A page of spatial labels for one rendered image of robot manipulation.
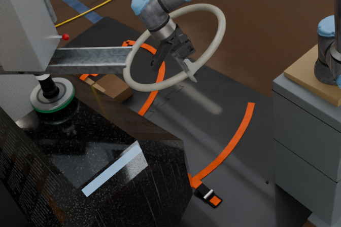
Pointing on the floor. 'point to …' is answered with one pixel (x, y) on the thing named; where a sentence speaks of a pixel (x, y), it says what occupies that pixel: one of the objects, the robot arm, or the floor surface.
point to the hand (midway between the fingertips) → (189, 73)
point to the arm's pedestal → (308, 150)
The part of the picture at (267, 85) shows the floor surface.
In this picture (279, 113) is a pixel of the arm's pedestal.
